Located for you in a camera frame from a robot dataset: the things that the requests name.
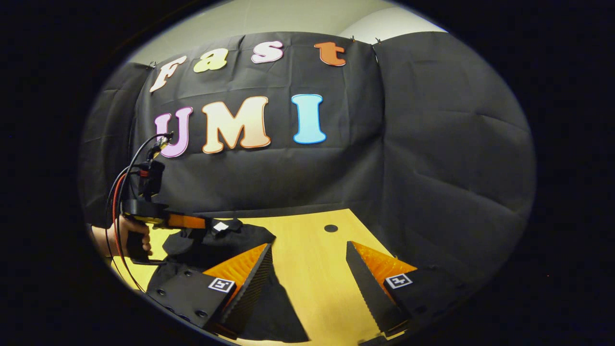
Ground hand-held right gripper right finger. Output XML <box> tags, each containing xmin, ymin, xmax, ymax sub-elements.
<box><xmin>346</xmin><ymin>240</ymin><xmax>463</xmax><ymax>337</ymax></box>

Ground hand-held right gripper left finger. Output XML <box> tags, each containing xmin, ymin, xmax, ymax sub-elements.
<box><xmin>146</xmin><ymin>243</ymin><xmax>274</xmax><ymax>339</ymax></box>

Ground black button shirt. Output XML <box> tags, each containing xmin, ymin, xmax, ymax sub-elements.
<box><xmin>147</xmin><ymin>219</ymin><xmax>310</xmax><ymax>343</ymax></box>

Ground red cable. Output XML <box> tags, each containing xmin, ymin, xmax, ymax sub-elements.
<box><xmin>111</xmin><ymin>166</ymin><xmax>149</xmax><ymax>284</ymax></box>

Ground black cable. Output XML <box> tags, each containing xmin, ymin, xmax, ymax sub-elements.
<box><xmin>105</xmin><ymin>132</ymin><xmax>173</xmax><ymax>294</ymax></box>

